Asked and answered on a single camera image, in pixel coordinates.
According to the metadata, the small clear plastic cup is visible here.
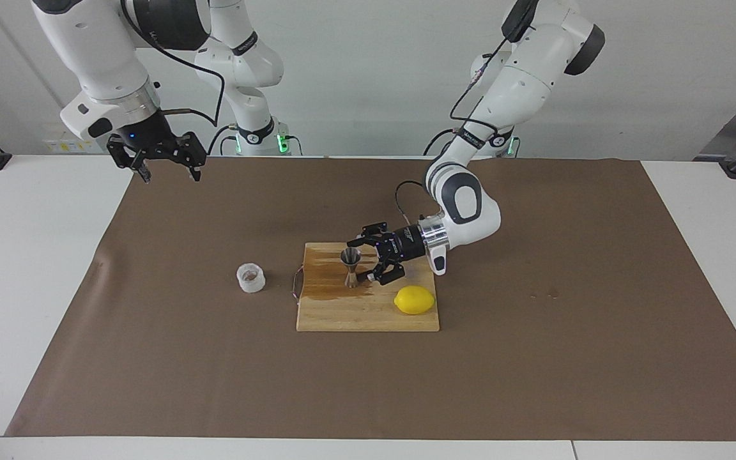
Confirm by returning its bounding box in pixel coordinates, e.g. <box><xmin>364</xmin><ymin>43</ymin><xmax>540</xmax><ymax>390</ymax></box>
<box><xmin>236</xmin><ymin>262</ymin><xmax>266</xmax><ymax>294</ymax></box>

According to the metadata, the steel jigger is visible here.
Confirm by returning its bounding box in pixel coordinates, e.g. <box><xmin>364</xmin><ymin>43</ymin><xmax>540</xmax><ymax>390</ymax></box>
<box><xmin>340</xmin><ymin>248</ymin><xmax>362</xmax><ymax>289</ymax></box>

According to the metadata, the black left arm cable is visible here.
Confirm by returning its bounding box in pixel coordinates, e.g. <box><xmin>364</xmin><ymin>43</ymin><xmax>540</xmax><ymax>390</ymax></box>
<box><xmin>395</xmin><ymin>0</ymin><xmax>535</xmax><ymax>226</ymax></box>

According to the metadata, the white box with yellow labels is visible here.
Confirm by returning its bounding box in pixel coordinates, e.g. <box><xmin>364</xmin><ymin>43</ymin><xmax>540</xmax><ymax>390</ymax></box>
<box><xmin>44</xmin><ymin>131</ymin><xmax>91</xmax><ymax>154</ymax></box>

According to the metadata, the wooden cutting board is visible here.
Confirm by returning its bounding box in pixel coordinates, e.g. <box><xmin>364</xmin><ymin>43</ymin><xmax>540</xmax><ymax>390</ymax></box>
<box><xmin>293</xmin><ymin>242</ymin><xmax>440</xmax><ymax>332</ymax></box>

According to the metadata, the brown table mat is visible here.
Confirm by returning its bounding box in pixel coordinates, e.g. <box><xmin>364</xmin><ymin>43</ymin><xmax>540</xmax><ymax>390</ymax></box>
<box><xmin>5</xmin><ymin>155</ymin><xmax>736</xmax><ymax>441</ymax></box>

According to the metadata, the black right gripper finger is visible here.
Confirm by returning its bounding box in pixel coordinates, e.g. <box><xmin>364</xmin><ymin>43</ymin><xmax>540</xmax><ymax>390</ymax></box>
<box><xmin>173</xmin><ymin>132</ymin><xmax>208</xmax><ymax>183</ymax></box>
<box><xmin>107</xmin><ymin>135</ymin><xmax>153</xmax><ymax>185</ymax></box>

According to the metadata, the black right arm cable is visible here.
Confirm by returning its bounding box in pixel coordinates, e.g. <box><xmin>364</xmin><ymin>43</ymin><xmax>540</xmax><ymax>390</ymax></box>
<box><xmin>122</xmin><ymin>0</ymin><xmax>226</xmax><ymax>127</ymax></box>

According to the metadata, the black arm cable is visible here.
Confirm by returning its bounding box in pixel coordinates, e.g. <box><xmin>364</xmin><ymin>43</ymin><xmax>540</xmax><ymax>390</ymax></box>
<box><xmin>122</xmin><ymin>0</ymin><xmax>226</xmax><ymax>127</ymax></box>
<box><xmin>395</xmin><ymin>0</ymin><xmax>535</xmax><ymax>226</ymax></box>

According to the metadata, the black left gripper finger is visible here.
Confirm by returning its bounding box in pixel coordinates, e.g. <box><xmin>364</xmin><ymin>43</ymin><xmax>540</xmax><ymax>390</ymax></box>
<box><xmin>346</xmin><ymin>221</ymin><xmax>390</xmax><ymax>249</ymax></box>
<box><xmin>359</xmin><ymin>258</ymin><xmax>406</xmax><ymax>286</ymax></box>

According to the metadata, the yellow lemon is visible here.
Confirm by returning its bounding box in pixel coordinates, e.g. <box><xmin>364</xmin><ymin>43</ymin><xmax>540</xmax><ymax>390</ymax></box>
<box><xmin>394</xmin><ymin>286</ymin><xmax>436</xmax><ymax>315</ymax></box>

